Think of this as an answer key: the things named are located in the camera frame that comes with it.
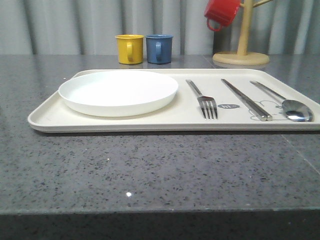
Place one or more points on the silver metal fork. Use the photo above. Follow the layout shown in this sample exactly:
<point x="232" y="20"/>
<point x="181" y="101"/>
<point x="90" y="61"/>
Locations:
<point x="207" y="104"/>

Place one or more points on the white round plate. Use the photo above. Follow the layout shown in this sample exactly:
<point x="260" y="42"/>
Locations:
<point x="118" y="93"/>

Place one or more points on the silver metal spoon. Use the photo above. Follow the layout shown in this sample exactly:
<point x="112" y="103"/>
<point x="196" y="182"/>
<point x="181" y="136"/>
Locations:
<point x="293" y="110"/>

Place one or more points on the cream rabbit serving tray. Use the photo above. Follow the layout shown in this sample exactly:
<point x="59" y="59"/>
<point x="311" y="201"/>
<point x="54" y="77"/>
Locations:
<point x="183" y="113"/>

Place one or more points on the blue mug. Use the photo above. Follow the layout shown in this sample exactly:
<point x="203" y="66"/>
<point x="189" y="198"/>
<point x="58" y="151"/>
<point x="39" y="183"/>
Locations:
<point x="159" y="48"/>

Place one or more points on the yellow mug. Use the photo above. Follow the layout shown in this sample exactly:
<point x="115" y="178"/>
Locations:
<point x="130" y="48"/>

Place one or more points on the wooden mug tree stand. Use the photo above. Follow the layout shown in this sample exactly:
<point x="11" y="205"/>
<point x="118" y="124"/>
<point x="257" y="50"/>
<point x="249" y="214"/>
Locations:
<point x="242" y="56"/>

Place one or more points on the red mug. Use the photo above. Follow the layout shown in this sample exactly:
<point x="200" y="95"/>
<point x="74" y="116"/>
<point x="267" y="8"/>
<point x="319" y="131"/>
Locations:
<point x="222" y="12"/>

